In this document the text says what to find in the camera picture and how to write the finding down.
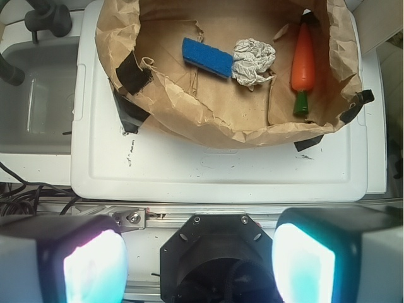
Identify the aluminium frame rail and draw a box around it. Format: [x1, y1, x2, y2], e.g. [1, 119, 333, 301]
[37, 201, 404, 230]

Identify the brown paper bag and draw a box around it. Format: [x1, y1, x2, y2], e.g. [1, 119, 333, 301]
[95, 1, 374, 148]

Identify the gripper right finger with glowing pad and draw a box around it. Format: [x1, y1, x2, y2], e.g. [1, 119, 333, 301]
[272, 206, 403, 302]

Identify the dark grey toy faucet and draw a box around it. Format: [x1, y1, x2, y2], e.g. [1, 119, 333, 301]
[24, 0, 73, 44]

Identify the black tape piece right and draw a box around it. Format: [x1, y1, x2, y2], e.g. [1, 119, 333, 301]
[294, 135, 324, 152]

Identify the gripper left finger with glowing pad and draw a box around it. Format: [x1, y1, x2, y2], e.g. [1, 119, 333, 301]
[1, 215, 128, 302]

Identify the black tape piece left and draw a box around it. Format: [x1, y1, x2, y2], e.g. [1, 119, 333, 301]
[113, 89, 150, 134]

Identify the black cable bundle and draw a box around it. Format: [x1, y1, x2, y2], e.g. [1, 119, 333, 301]
[0, 162, 83, 217]

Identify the crumpled white paper ball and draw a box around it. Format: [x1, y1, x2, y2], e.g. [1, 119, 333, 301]
[232, 38, 276, 92]

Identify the grey toy sink basin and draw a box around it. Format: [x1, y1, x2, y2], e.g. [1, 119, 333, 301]
[1, 37, 79, 154]

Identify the blue sponge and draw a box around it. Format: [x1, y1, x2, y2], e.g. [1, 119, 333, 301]
[182, 38, 233, 78]

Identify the orange toy carrot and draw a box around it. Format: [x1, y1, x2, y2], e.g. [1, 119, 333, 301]
[291, 23, 316, 116]

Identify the black tape piece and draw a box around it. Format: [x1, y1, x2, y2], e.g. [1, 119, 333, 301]
[294, 135, 324, 152]
[113, 89, 150, 134]

